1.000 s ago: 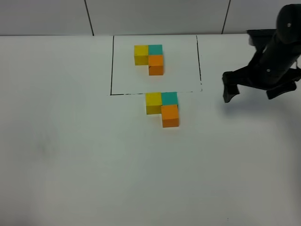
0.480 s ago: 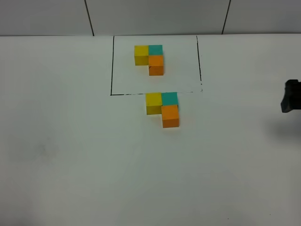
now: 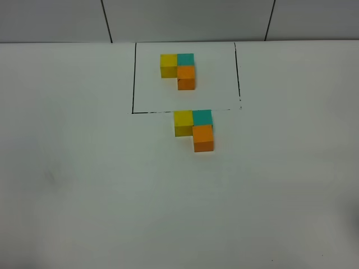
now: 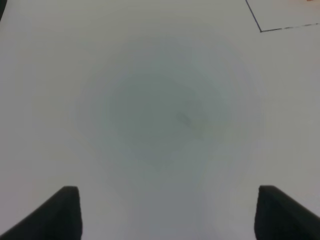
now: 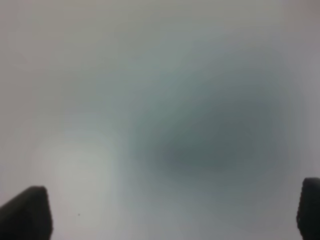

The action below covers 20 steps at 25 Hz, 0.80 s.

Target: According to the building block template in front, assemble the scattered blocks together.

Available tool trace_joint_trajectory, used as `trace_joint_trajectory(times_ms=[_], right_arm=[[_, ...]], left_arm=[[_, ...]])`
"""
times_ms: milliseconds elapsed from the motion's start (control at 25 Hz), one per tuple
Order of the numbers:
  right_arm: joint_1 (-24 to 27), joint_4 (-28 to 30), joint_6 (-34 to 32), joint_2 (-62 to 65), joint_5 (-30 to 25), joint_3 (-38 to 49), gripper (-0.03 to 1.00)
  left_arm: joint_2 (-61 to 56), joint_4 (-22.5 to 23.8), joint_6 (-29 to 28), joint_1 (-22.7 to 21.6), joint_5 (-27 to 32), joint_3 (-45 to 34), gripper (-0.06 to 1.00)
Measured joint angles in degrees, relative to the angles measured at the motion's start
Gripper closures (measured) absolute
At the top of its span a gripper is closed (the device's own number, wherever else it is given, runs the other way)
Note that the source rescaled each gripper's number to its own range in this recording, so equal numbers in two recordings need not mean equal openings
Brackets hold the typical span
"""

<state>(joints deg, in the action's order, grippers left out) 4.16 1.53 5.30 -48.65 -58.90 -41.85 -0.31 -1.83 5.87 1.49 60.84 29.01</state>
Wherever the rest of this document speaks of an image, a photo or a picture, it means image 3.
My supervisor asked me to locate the template green cube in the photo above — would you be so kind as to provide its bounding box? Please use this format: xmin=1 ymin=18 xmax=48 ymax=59
xmin=177 ymin=53 xmax=195 ymax=66

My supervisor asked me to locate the template orange cube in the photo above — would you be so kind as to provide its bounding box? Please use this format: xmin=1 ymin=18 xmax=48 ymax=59
xmin=177 ymin=66 xmax=196 ymax=90

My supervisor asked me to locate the template yellow cube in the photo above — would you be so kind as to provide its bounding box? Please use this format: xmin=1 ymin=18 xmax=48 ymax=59
xmin=160 ymin=54 xmax=178 ymax=78

